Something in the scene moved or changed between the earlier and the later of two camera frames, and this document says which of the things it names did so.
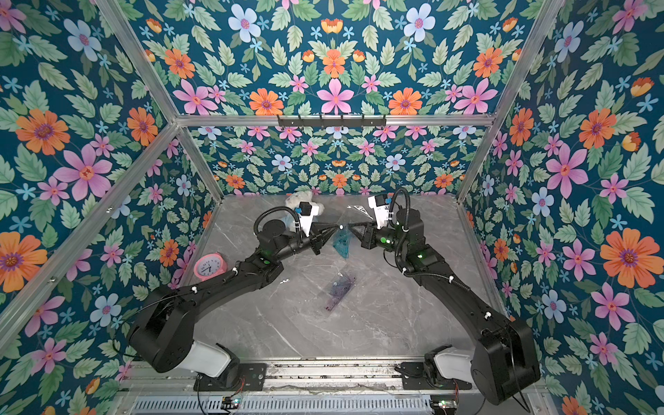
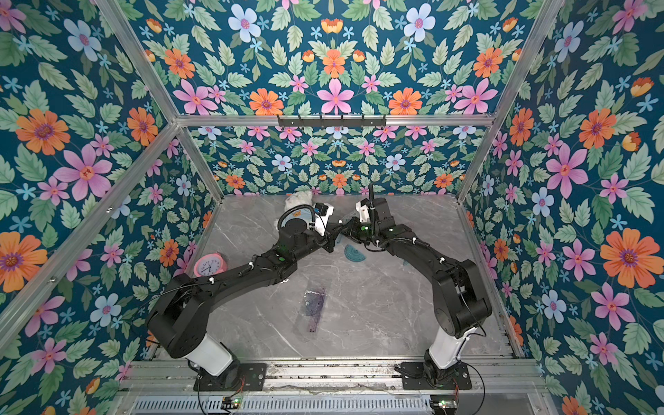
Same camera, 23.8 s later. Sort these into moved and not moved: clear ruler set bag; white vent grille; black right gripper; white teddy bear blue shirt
Moved: clear ruler set bag
Not moved: white teddy bear blue shirt; white vent grille; black right gripper
